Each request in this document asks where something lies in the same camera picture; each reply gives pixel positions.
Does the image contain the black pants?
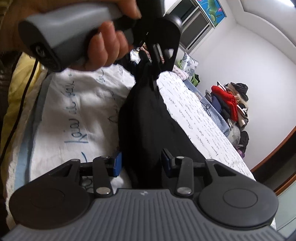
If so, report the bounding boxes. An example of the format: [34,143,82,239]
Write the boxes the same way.
[118,51,205,190]

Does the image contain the person's left hand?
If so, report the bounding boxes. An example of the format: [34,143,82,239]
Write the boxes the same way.
[1,1,133,71]

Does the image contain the white script-print bed sheet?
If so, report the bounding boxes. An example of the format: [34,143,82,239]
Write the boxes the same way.
[5,62,277,230]

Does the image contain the light blue quilt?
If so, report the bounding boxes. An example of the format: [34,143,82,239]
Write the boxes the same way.
[184,80,230,137]

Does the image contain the green basket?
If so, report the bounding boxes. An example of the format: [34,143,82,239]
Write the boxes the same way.
[177,60,200,87]

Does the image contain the pile of clothes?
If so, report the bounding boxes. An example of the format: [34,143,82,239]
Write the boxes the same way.
[205,82,249,158]

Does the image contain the blue floral white pillow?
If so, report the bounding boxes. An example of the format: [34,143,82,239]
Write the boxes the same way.
[181,53,198,81]

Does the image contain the frosted glass wardrobe door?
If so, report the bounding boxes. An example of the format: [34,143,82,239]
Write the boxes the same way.
[275,182,296,237]

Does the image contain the colourful lotus picture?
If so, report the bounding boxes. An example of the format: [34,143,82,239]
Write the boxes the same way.
[197,0,226,27]

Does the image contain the black cable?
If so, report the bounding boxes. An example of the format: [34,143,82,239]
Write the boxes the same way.
[0,59,40,167]

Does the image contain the brown wooden door frame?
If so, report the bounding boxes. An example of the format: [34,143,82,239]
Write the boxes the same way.
[251,128,295,196]

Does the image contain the window with grey frame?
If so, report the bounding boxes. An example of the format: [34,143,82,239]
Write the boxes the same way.
[165,0,214,53]

